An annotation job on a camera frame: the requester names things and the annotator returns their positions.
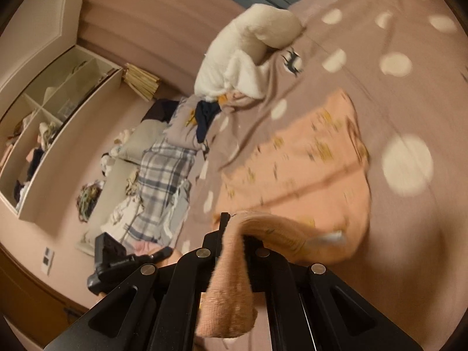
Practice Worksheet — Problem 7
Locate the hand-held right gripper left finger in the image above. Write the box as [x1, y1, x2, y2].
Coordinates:
[44, 212, 232, 351]

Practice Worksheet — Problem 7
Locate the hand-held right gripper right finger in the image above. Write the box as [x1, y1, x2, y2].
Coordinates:
[244, 236, 425, 351]

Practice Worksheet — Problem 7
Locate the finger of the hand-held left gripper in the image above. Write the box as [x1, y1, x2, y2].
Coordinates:
[144, 246, 173, 264]

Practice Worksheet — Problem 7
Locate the peach cartoon print shirt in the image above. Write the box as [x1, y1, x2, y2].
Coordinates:
[195, 88, 371, 339]

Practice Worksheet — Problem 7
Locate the white clothes pile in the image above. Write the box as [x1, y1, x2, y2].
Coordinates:
[108, 190, 144, 229]

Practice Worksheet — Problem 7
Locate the pink cloth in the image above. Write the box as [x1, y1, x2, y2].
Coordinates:
[133, 241, 161, 257]

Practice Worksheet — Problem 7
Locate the blue-grey ruffled garment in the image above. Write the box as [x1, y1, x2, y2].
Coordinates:
[161, 181, 192, 242]

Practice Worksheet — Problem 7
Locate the multicoloured cloth pile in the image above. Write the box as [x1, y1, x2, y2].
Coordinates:
[76, 181, 105, 224]

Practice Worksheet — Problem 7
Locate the beige cushion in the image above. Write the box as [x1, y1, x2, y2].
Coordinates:
[82, 161, 144, 254]
[117, 121, 169, 161]

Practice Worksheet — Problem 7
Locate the cream patterned cloth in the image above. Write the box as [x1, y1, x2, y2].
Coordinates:
[125, 175, 141, 198]

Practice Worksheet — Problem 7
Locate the white plush toy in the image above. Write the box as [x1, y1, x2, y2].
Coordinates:
[114, 128, 133, 147]
[100, 146, 123, 177]

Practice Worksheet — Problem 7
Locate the lilac pillow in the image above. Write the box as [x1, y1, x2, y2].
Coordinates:
[164, 97, 205, 150]

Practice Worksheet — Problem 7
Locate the black cushion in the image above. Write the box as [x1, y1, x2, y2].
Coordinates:
[142, 100, 180, 124]

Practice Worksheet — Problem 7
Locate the navy garment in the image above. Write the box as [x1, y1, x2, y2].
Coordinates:
[195, 100, 222, 141]

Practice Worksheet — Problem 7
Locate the mauve polka dot blanket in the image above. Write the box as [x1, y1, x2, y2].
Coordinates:
[175, 0, 468, 351]

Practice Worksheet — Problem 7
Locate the white fleece garment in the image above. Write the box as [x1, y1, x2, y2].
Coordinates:
[194, 4, 304, 99]

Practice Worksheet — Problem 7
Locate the pink curtain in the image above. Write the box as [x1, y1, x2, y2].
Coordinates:
[78, 0, 264, 99]

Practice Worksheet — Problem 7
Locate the wall switch panel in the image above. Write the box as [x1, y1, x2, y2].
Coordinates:
[42, 247, 55, 275]

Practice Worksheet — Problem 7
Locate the white wall shelf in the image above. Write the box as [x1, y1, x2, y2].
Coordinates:
[0, 46, 123, 222]

